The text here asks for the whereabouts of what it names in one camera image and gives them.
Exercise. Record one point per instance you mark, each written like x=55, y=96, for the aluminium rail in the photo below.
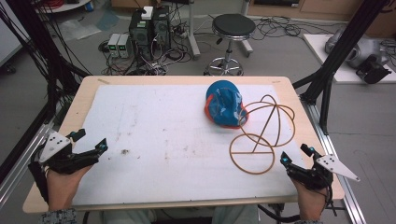
x=339, y=161
x=18, y=168

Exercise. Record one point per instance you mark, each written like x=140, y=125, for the silver robot shell part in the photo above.
x=362, y=51

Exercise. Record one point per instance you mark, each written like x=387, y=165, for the person's right hand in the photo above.
x=309, y=202

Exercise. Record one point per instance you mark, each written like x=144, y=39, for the white table mat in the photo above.
x=162, y=149

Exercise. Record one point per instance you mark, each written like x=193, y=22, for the grey power supply unit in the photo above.
x=113, y=45
x=125, y=46

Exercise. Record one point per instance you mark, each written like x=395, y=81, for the white floor board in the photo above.
x=342, y=74

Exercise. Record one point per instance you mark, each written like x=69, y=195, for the white box on tower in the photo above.
x=147, y=12

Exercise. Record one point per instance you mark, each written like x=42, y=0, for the person's left hand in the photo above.
x=63, y=189

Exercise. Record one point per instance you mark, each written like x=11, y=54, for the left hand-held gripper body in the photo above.
x=59, y=157

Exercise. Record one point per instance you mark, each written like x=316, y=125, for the clear plastic sheet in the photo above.
x=79, y=29

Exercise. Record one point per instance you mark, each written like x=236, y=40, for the black frame strut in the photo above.
x=342, y=46

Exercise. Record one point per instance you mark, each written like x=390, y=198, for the black device on board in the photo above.
x=372, y=71

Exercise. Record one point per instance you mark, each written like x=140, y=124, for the blue and orange cap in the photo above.
x=224, y=104

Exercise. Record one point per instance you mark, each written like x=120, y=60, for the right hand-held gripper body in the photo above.
x=317, y=175

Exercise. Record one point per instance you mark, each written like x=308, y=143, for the wooden table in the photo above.
x=93, y=80

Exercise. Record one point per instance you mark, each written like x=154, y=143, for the black computer tower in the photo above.
x=140, y=35
x=161, y=28

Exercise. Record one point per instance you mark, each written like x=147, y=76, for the black round stool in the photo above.
x=233, y=25

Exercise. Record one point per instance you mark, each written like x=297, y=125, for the grey stand post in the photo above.
x=193, y=37

